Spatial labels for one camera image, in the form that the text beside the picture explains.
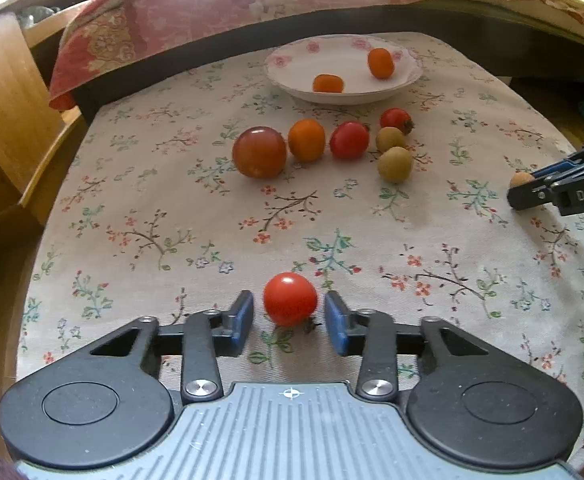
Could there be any oval orange cherry tomato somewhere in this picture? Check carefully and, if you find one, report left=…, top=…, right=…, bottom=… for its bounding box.
left=368, top=48, right=396, bottom=80

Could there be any pink floral quilt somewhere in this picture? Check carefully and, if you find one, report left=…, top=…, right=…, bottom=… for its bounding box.
left=48, top=0, right=547, bottom=111

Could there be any round orange tomato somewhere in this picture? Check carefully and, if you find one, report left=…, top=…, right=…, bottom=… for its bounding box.
left=288, top=118, right=327, bottom=163

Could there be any large dark red tomato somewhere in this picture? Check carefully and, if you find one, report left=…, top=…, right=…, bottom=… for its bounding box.
left=232, top=126, right=289, bottom=180

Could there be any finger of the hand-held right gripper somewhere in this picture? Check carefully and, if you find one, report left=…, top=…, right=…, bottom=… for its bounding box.
left=506, top=172, right=565, bottom=212
left=532, top=132, right=584, bottom=181

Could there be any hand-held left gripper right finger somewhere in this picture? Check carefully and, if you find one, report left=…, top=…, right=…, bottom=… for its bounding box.
left=325, top=290, right=496, bottom=404

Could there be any dark wooden bed frame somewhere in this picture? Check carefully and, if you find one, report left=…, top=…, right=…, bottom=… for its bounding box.
left=72, top=1, right=584, bottom=128

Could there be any white floral plate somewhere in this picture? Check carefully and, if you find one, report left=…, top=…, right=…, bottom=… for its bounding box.
left=265, top=34, right=424, bottom=106

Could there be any yellow-green tomato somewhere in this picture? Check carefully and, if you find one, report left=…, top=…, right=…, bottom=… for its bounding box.
left=376, top=126, right=407, bottom=154
left=377, top=146, right=414, bottom=184

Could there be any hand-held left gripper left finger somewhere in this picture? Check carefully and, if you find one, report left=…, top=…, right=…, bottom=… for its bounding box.
left=89, top=290, right=255, bottom=404

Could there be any floral beige tablecloth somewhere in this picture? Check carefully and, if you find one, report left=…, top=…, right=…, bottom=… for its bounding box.
left=19, top=32, right=584, bottom=471

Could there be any red cherry tomato with stem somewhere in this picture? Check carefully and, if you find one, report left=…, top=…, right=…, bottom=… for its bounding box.
left=380, top=108, right=416, bottom=136
left=263, top=272, right=323, bottom=335

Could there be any small orange cherry tomato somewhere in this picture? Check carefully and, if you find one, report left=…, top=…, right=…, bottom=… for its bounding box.
left=313, top=74, right=345, bottom=94

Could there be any wooden bedside cabinet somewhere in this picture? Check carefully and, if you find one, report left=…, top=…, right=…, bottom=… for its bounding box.
left=0, top=0, right=95, bottom=243

